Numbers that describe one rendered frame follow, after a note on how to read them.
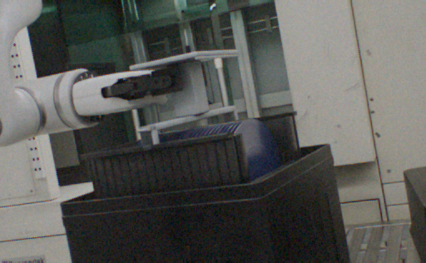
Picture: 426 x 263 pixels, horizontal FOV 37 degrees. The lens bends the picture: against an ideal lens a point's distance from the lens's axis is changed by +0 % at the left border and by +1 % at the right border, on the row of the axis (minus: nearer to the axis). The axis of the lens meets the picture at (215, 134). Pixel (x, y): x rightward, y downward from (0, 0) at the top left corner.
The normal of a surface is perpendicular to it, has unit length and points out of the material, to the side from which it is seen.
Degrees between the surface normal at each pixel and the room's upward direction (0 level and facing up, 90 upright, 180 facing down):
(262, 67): 90
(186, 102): 90
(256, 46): 90
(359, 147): 90
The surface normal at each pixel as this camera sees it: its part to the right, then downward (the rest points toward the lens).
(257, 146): 0.88, -0.12
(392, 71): -0.32, 0.12
